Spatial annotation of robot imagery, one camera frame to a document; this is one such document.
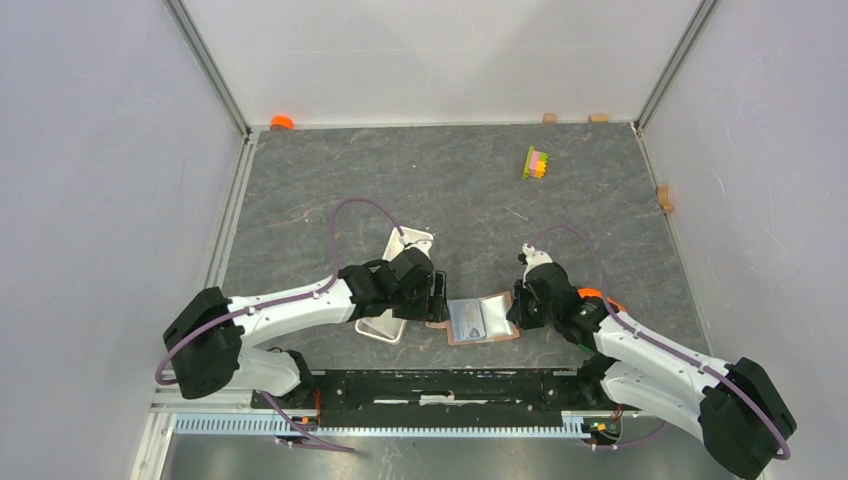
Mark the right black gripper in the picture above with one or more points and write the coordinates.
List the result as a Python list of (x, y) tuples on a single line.
[(517, 315)]

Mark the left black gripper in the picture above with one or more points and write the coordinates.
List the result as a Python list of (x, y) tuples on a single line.
[(420, 312)]

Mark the brown leather card holder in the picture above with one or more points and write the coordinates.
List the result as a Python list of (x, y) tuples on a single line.
[(498, 328)]

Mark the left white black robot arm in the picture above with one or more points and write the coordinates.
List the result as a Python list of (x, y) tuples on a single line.
[(216, 341)]

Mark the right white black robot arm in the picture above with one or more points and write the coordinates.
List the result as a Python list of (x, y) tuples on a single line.
[(733, 408)]

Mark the orange horseshoe toy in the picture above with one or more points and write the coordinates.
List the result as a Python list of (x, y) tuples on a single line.
[(587, 293)]

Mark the colourful toy brick stack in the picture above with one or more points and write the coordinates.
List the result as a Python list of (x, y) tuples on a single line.
[(536, 163)]

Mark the curved wooden piece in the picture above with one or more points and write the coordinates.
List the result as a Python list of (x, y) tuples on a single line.
[(663, 194)]

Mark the orange round cap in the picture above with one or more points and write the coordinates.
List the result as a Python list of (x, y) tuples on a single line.
[(281, 122)]

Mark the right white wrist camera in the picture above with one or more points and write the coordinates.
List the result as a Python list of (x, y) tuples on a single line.
[(531, 257)]

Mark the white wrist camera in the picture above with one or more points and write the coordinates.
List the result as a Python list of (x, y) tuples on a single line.
[(416, 239), (531, 257)]

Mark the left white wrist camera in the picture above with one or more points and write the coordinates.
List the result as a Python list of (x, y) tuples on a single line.
[(416, 239)]

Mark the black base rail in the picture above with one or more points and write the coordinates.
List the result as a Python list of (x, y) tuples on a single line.
[(534, 397)]

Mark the blue-white cable duct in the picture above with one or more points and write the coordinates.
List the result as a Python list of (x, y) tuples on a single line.
[(273, 424)]

